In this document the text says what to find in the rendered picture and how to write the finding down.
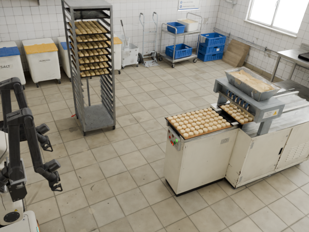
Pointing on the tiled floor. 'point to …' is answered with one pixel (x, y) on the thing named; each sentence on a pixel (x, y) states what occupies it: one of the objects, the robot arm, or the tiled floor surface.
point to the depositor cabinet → (268, 147)
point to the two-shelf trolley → (175, 43)
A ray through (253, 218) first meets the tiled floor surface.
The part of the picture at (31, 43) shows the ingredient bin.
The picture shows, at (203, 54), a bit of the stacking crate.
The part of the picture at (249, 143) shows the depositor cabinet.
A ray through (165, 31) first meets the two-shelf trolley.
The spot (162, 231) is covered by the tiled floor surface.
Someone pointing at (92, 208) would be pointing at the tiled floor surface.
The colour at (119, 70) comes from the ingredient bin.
